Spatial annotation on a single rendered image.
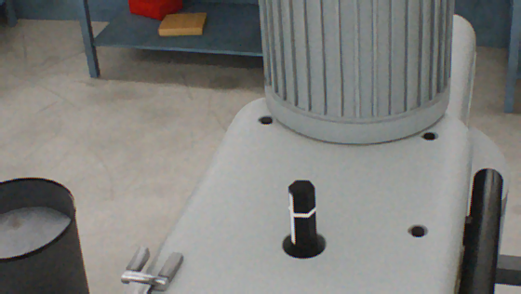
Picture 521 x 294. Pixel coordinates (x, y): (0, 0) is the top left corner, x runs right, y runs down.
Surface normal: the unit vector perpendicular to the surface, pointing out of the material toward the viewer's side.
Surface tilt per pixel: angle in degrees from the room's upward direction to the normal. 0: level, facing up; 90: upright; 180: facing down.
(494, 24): 90
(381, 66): 90
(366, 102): 90
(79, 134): 0
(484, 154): 0
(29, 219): 0
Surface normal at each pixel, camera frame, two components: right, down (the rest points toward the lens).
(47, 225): -0.07, -0.83
